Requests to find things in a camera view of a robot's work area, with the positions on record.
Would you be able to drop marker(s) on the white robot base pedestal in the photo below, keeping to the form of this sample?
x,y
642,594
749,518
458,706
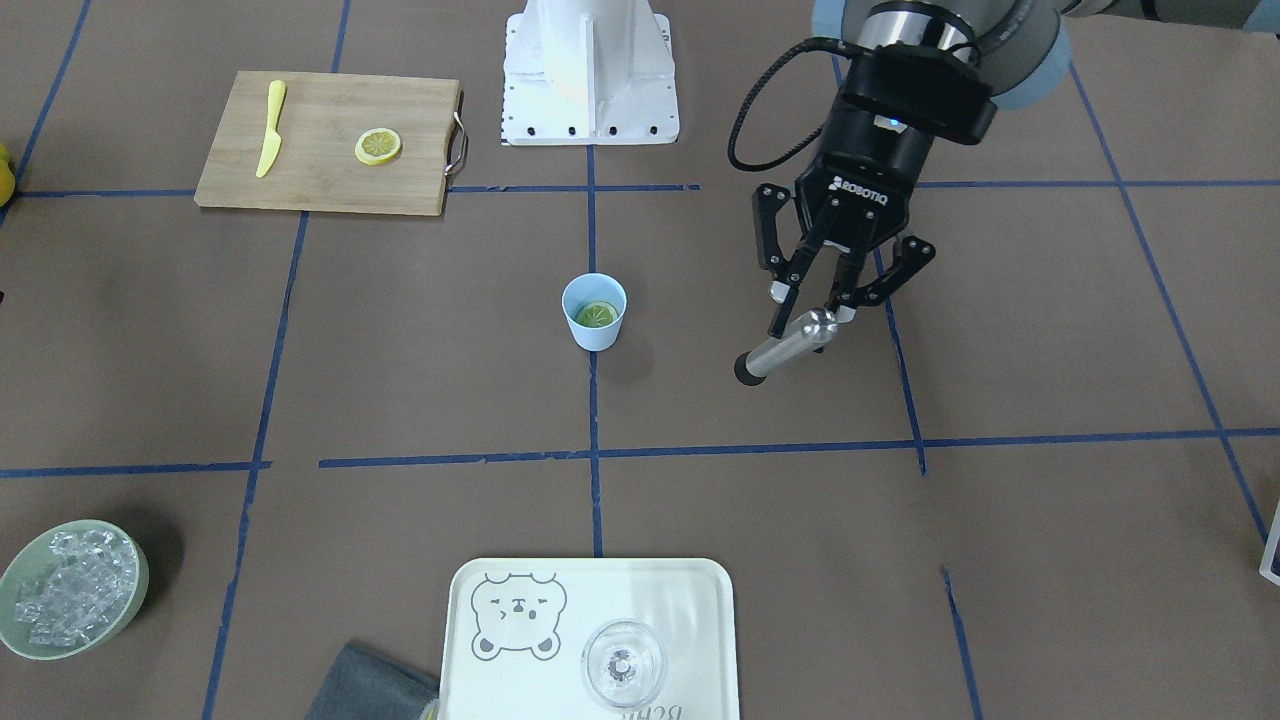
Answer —
x,y
579,73

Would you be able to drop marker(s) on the clear wine glass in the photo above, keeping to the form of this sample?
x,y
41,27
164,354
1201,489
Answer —
x,y
624,665

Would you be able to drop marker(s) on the light blue cup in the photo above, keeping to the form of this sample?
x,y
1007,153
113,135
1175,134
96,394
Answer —
x,y
588,287

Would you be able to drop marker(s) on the yellow plastic knife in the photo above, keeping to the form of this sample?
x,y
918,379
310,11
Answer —
x,y
272,141

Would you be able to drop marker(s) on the steel muddler black tip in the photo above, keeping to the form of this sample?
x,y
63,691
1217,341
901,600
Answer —
x,y
808,333

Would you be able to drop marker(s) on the cream bear tray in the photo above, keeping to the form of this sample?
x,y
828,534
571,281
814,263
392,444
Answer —
x,y
516,629

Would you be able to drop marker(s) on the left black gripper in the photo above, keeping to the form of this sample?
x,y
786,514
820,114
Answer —
x,y
868,160

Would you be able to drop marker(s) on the wooden cutting board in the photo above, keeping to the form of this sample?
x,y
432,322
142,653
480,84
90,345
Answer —
x,y
322,117

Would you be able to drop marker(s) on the green bowl of ice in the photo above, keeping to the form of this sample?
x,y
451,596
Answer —
x,y
72,589

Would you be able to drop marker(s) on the yellow lemon slice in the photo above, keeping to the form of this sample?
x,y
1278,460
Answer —
x,y
596,314

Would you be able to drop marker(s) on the grey folded cloth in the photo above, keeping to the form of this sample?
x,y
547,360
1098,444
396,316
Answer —
x,y
362,684

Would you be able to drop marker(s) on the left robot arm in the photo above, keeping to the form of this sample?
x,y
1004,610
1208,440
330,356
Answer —
x,y
1021,48

